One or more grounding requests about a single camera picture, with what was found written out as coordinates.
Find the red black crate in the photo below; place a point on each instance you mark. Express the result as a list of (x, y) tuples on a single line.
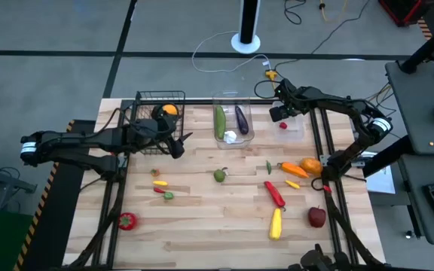
[(405, 11)]

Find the dark blurry object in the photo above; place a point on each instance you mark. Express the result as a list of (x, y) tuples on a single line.
[(315, 261)]

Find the dark red apple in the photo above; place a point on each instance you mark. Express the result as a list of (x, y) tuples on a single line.
[(316, 217)]

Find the green lime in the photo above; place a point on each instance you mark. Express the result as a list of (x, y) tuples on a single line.
[(219, 175)]

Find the green cucumber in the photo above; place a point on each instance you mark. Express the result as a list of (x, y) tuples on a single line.
[(220, 122)]

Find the black aluminium table frame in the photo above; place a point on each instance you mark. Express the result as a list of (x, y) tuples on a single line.
[(198, 101)]

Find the yellow power plug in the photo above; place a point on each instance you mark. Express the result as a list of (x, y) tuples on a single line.
[(271, 74)]

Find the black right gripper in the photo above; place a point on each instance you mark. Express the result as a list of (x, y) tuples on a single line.
[(290, 96)]

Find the orange citrus fruit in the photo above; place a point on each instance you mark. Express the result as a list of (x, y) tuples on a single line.
[(170, 110)]

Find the purple eggplant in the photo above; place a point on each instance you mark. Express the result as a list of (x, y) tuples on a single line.
[(242, 122)]

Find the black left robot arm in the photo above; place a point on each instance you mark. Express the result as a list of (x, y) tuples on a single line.
[(74, 141)]

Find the black hazard striped platform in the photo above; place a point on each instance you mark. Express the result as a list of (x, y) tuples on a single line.
[(51, 226)]

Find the black white pole round base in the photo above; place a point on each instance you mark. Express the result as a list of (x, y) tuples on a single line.
[(248, 19)]

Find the shallow clear plastic container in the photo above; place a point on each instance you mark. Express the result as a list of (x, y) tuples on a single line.
[(296, 133)]

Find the small orange cherry tomato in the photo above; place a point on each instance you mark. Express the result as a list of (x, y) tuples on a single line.
[(154, 172)]

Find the yellow squash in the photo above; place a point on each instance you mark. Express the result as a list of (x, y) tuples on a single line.
[(275, 226)]

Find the small yellow chili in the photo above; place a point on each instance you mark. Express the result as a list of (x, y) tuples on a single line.
[(160, 183), (292, 184)]

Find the small red clip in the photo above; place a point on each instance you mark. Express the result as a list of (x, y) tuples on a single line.
[(327, 189)]

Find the black diagonal pole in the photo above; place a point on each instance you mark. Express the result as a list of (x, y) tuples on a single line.
[(428, 47)]

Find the orange bell pepper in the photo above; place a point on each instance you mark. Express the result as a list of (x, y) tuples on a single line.
[(311, 166)]

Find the long red pepper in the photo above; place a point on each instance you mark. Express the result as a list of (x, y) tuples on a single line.
[(274, 194)]

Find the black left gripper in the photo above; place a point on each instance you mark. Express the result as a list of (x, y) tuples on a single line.
[(153, 137)]

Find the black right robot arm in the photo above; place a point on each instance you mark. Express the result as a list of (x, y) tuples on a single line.
[(337, 101)]

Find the white paper sheet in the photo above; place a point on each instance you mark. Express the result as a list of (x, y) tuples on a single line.
[(382, 182)]

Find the red tomato green stem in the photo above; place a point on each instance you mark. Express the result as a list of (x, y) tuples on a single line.
[(127, 221)]

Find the tall clear plastic bin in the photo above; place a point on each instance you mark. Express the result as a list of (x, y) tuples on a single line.
[(239, 143)]

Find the white garlic bulb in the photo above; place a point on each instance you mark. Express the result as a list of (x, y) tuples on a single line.
[(230, 137)]

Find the grey desk top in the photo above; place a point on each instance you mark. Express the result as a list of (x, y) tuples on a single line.
[(413, 180), (413, 113)]

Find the small green pepper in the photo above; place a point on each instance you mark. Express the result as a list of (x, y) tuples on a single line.
[(169, 195)]

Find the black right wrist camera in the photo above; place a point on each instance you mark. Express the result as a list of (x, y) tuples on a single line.
[(279, 113)]

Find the grey metal stand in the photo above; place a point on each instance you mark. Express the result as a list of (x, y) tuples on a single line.
[(13, 183)]

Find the orange carrot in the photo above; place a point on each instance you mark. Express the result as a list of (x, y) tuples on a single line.
[(295, 170)]

